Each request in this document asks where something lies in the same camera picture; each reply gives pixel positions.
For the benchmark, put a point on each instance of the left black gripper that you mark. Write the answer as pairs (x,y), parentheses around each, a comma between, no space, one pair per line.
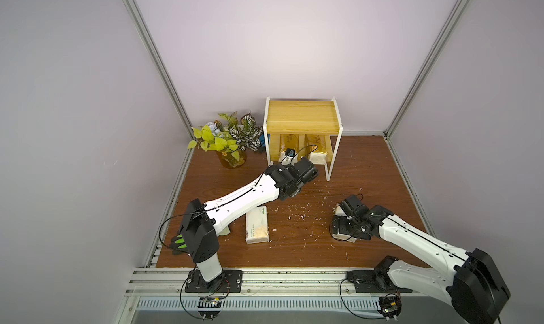
(299,189)

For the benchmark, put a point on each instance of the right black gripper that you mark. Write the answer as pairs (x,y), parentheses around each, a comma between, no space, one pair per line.
(348,216)

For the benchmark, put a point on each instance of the white tissue pack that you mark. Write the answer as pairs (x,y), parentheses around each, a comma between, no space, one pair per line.
(341,228)
(257,229)

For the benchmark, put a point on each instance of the gold tissue pack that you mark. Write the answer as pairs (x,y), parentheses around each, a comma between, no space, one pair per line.
(316,144)
(288,141)

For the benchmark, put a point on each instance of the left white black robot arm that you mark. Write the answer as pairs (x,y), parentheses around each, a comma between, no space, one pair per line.
(202,222)

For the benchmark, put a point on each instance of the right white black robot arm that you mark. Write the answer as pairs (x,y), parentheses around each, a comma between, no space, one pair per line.
(469,281)

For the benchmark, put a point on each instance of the blue object behind shelf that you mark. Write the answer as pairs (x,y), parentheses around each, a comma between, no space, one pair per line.
(262,146)

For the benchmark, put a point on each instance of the potted plant in glass vase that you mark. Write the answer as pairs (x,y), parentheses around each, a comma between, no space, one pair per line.
(230,137)

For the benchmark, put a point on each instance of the right controller board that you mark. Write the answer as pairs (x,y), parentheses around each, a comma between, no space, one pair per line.
(390,306)

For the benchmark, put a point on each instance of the controller board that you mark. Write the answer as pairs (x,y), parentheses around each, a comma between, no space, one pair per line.
(209,308)
(390,306)

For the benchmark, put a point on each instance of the left controller board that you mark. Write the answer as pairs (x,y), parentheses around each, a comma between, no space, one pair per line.
(209,308)

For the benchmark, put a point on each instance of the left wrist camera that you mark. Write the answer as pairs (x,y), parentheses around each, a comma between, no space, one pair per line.
(290,156)

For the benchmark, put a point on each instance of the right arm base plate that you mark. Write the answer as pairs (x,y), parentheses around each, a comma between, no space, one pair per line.
(370,281)

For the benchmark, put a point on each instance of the wooden two-tier shelf white frame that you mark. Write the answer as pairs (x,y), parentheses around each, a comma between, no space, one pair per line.
(303,117)

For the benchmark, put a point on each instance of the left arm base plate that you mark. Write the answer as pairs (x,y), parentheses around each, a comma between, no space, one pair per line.
(229,281)

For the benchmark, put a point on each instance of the aluminium rail frame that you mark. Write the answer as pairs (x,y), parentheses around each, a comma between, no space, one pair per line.
(316,267)

